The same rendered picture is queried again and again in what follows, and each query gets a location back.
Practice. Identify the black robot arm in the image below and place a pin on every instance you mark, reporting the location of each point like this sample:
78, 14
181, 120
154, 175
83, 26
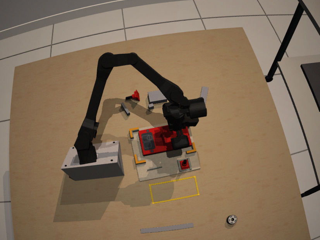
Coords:
180, 108

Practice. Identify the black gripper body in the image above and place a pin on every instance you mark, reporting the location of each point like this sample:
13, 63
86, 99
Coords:
181, 140

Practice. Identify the small grey toy wheel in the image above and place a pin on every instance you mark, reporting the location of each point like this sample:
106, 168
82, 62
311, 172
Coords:
234, 219

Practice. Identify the grey flat bar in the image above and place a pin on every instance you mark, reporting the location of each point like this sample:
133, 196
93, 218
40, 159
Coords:
166, 228

